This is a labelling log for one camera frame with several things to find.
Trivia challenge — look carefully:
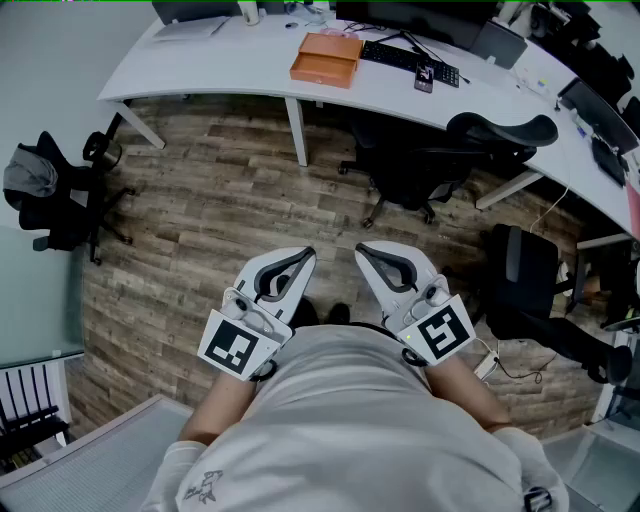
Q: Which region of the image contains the black mesh office chair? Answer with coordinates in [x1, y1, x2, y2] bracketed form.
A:
[337, 112, 560, 229]

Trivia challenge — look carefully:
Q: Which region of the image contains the black slatted rack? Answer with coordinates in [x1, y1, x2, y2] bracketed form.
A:
[0, 363, 72, 464]

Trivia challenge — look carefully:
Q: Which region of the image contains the black smartphone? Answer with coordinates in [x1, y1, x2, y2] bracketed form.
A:
[413, 63, 435, 94]

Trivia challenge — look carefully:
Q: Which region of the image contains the black cylindrical bin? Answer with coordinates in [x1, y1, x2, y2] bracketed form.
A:
[82, 130, 124, 171]

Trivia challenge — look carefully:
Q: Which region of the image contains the white paper cup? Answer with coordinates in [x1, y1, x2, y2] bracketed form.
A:
[237, 0, 262, 27]

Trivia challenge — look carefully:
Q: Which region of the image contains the grey backed monitor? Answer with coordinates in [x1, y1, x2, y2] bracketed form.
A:
[152, 0, 241, 26]

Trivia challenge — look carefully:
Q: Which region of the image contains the grey garment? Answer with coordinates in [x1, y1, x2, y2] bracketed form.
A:
[2, 147, 60, 211]

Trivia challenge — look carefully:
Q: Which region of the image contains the black tilted screen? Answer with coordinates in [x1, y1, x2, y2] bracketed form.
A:
[557, 77, 640, 156]

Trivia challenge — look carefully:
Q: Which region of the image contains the white power adapter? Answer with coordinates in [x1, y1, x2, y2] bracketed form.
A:
[472, 349, 501, 381]

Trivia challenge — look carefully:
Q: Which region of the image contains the black keyboard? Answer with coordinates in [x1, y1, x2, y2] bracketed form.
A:
[360, 39, 461, 89]

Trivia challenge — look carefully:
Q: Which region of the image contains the black wide monitor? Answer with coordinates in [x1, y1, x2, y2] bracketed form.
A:
[334, 0, 501, 66]

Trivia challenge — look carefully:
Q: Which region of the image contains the grey monitor base plate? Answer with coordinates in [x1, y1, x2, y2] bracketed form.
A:
[152, 15, 232, 42]

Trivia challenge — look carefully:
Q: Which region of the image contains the small grey monitor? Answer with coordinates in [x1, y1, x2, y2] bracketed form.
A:
[469, 19, 529, 70]

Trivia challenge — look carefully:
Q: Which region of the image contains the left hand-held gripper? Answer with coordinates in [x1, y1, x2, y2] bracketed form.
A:
[197, 245, 318, 384]

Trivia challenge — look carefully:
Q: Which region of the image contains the person's right forearm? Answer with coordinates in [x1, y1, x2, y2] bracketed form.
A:
[424, 357, 512, 434]

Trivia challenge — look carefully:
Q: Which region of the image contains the black padded office chair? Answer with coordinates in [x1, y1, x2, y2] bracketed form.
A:
[479, 223, 634, 385]

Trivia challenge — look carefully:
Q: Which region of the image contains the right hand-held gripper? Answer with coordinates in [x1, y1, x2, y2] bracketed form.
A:
[353, 240, 478, 368]

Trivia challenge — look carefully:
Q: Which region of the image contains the person's left black shoe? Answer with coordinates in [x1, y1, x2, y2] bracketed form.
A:
[292, 297, 321, 331]

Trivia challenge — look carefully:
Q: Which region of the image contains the black office chair with garment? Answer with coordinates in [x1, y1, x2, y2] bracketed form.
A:
[3, 130, 137, 266]

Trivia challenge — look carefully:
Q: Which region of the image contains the black flat box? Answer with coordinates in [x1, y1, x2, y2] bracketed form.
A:
[591, 137, 629, 189]

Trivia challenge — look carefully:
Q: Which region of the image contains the red folder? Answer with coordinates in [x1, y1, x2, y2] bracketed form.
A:
[624, 179, 640, 241]

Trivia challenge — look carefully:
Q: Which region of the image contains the person's left forearm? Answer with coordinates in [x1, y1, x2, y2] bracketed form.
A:
[178, 372, 267, 447]

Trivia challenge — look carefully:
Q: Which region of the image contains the person's white t-shirt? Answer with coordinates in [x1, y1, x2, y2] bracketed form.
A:
[139, 324, 571, 512]

